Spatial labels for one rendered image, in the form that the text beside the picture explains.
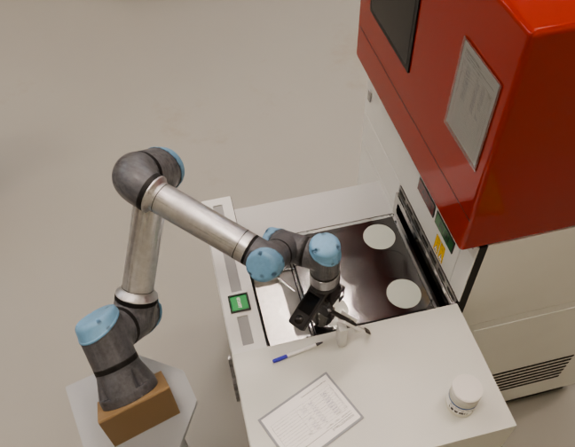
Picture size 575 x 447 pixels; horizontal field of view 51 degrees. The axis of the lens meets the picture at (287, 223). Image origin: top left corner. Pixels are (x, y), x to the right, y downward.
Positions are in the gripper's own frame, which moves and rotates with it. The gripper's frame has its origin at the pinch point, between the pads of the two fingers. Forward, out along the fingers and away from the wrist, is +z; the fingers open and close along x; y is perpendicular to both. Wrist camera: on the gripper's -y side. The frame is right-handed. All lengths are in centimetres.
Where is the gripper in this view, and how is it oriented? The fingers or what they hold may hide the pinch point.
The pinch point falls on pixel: (318, 325)
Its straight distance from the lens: 170.2
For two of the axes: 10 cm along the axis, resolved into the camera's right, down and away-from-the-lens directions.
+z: 0.2, 6.3, 7.8
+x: -8.1, -4.4, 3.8
